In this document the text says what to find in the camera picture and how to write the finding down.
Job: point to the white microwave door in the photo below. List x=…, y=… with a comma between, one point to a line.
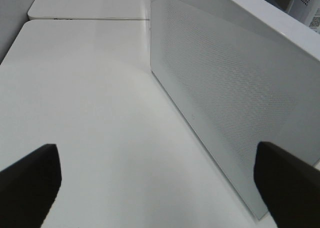
x=240, y=72

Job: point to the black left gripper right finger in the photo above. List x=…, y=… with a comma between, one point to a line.
x=289, y=187

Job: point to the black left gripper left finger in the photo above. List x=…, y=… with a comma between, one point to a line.
x=29, y=187

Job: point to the white warning label sticker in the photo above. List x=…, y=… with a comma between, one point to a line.
x=315, y=22

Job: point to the white microwave oven body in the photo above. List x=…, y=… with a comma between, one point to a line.
x=305, y=2

